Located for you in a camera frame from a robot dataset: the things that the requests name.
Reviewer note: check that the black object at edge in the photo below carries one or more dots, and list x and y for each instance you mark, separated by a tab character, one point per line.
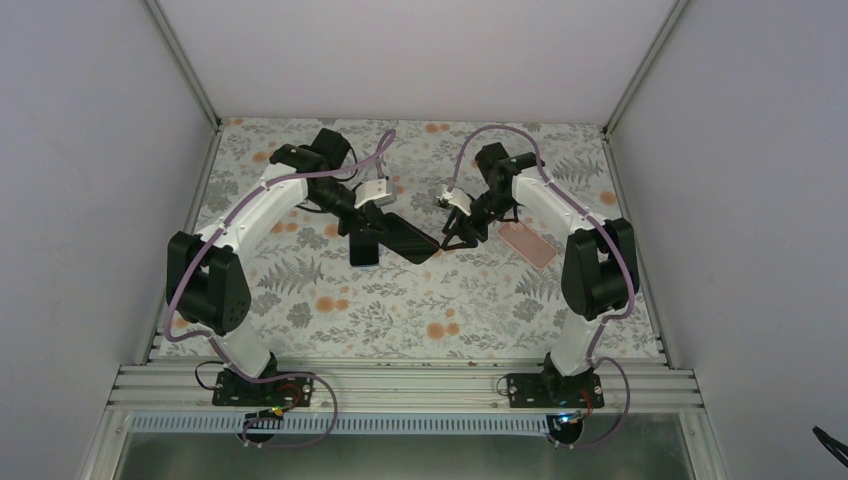
832	445

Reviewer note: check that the aluminium rail frame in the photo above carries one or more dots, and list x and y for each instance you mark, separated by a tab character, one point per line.
426	386

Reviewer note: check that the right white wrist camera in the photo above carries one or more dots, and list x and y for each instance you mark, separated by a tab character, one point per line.
455	198

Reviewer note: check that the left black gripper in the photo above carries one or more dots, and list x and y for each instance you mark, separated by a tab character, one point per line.
368	215

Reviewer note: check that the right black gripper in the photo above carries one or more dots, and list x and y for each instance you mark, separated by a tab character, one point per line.
467	234

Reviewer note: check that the slotted cable duct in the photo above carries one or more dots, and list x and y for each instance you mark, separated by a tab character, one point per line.
344	423

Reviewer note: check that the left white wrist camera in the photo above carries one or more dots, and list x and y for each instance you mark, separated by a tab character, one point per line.
380	192

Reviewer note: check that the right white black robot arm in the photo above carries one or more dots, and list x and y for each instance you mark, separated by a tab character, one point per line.
600	269

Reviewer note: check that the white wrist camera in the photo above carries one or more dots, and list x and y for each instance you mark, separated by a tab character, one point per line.
380	192
455	198

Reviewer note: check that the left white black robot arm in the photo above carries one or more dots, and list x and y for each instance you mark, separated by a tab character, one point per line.
207	292

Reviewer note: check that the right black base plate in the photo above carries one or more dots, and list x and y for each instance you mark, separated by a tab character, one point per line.
544	390

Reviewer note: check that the black smartphone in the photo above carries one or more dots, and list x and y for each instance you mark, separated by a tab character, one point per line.
364	250

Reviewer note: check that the floral patterned table mat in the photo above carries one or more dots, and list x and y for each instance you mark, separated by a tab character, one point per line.
486	302

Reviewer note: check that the black phone-shaped object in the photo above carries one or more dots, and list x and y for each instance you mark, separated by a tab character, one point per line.
406	240

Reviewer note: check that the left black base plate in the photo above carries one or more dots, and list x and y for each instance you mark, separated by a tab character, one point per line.
290	391

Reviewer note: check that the pink phone case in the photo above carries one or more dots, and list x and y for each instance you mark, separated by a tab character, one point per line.
528	244

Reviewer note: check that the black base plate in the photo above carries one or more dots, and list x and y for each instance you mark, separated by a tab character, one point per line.
290	391
544	390

